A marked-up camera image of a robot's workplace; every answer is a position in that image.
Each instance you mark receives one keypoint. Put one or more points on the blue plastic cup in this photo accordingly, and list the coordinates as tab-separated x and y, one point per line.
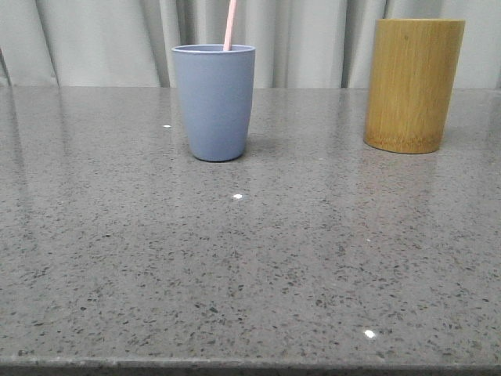
215	90

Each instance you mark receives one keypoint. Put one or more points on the bamboo cylindrical holder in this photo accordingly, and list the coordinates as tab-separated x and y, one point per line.
412	74

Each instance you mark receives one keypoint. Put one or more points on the grey curtain backdrop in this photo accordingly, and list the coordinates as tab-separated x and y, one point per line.
300	44

